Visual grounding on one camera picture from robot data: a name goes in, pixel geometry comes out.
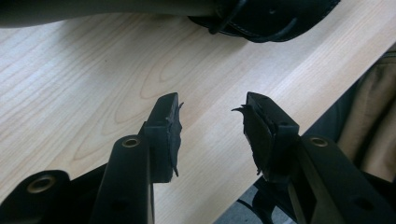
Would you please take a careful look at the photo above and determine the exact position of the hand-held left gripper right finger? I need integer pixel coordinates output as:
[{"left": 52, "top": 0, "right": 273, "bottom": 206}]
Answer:
[{"left": 231, "top": 91, "right": 301, "bottom": 185}]

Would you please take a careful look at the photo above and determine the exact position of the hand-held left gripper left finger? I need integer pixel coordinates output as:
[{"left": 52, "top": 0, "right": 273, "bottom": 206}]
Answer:
[{"left": 138, "top": 91, "right": 185, "bottom": 185}]

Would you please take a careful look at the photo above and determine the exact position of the beige cloth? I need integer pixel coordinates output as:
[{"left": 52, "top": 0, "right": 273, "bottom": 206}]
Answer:
[{"left": 336, "top": 43, "right": 396, "bottom": 184}]

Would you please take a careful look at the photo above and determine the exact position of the black leather shoe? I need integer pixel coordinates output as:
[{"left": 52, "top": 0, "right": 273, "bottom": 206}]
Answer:
[{"left": 188, "top": 0, "right": 342, "bottom": 44}]

